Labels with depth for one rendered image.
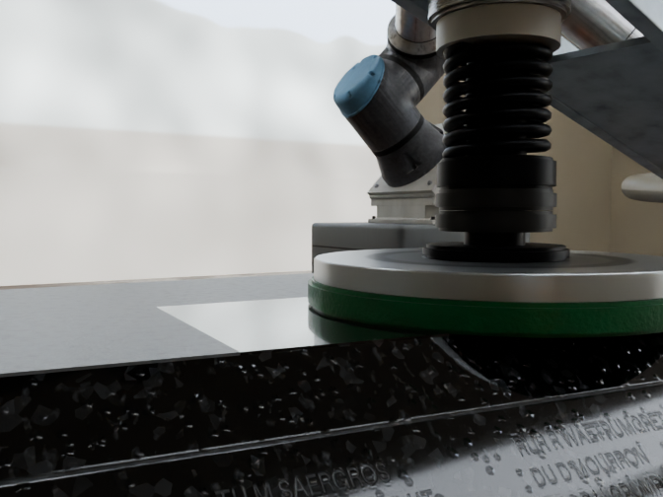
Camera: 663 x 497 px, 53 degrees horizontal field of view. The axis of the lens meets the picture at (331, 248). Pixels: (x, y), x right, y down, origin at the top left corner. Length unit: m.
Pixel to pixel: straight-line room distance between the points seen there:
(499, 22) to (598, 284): 0.15
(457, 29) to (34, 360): 0.27
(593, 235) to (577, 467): 8.11
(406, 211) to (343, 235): 0.16
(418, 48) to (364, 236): 0.45
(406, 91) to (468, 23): 1.21
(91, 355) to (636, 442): 0.23
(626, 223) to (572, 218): 0.71
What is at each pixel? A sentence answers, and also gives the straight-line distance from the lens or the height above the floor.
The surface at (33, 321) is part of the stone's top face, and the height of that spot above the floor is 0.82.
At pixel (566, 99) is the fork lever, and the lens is 0.55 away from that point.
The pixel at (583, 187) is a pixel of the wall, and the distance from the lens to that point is 8.24.
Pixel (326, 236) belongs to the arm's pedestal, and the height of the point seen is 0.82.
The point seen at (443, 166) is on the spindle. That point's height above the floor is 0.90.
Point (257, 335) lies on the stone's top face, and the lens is 0.29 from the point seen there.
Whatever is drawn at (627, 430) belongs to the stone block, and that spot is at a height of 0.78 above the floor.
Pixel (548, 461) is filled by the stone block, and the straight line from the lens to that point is 0.29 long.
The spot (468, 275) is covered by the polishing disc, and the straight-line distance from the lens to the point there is 0.30.
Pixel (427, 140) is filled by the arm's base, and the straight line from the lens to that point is 1.61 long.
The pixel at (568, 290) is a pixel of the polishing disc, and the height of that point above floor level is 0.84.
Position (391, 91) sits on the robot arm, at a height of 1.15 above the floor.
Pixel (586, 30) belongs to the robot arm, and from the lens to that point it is 1.14.
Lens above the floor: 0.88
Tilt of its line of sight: 3 degrees down
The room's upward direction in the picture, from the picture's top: straight up
